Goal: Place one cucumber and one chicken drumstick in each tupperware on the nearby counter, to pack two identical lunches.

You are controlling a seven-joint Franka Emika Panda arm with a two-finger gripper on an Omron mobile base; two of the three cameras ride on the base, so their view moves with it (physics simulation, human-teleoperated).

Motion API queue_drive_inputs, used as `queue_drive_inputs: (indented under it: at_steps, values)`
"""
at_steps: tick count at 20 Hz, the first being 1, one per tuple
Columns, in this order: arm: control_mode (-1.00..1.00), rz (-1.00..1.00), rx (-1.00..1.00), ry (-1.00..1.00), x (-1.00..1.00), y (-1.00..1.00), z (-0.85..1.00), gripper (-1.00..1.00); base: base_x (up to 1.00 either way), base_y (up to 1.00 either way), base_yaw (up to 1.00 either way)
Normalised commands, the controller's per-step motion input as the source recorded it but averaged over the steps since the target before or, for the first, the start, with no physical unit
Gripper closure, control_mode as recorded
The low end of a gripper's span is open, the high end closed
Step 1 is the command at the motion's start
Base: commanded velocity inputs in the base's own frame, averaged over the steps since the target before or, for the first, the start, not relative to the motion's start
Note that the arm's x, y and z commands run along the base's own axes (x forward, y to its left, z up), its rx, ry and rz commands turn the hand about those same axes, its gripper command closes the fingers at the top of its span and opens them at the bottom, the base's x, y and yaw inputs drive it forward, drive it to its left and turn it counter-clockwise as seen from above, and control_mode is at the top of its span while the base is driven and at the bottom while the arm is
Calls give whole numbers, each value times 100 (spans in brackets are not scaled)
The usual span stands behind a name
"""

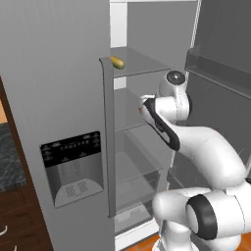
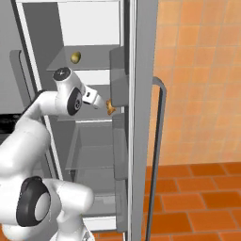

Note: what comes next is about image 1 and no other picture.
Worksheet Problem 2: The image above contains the yellow-green cucumber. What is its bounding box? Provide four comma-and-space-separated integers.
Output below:
109, 55, 126, 71

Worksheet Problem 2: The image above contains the glass fridge shelf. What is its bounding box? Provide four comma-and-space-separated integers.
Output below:
114, 87, 149, 133
110, 46, 173, 79

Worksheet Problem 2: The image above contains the clear fridge drawer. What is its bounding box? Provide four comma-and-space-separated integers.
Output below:
114, 125, 165, 215

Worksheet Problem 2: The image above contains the grey fridge door with dispenser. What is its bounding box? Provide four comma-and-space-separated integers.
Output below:
0, 0, 116, 251

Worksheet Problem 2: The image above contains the grey fridge body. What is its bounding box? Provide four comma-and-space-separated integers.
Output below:
109, 0, 201, 251

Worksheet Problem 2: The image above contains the grey fridge door bin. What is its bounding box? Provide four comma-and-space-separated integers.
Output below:
183, 43, 251, 101

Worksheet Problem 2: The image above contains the grey open fridge door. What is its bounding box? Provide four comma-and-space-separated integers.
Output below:
167, 0, 251, 189

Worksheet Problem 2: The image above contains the dark wooden drawer cabinet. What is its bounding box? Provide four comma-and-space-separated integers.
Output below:
0, 76, 55, 251

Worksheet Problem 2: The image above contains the grey fridge door handle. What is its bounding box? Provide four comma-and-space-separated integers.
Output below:
98, 56, 118, 220

